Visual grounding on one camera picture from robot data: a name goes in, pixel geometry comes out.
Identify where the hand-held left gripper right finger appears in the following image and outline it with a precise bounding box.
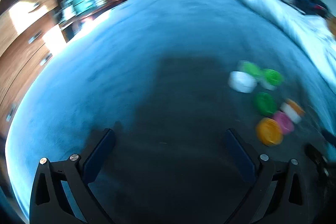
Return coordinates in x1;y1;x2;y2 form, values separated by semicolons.
223;128;310;224

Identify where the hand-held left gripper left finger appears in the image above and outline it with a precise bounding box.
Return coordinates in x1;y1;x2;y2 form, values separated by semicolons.
29;128;116;224

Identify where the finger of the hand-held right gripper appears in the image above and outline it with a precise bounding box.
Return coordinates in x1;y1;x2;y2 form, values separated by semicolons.
304;144;330;178
321;129;336;148

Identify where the small white translucent jar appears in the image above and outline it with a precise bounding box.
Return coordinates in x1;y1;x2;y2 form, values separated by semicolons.
228;71;258;94

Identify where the orange screw cap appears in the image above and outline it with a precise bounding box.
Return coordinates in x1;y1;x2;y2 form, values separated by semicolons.
256;117;284;146

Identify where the small jar with orange lid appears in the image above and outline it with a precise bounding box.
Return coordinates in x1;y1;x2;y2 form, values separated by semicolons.
279;98;305;124

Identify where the pink screw cap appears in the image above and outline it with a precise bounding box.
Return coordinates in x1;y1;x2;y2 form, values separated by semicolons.
272;111;295;135

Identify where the green screw cap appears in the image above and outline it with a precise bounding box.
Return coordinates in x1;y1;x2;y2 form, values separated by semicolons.
253;92;278;116

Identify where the small jar with green lid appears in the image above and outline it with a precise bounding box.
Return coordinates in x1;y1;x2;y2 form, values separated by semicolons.
260;69;285;91
237;60;263;80

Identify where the dark wooden side table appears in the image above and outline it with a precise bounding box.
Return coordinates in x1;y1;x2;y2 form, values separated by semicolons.
57;0;129;43

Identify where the blue bed sheet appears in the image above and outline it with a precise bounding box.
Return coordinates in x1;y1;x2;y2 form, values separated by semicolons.
5;0;336;219

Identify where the wooden drawer cabinet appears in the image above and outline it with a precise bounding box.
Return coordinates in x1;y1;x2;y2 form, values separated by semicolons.
0;0;69;136

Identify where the white duvet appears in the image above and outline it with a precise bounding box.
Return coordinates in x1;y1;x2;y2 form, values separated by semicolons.
193;0;336;98

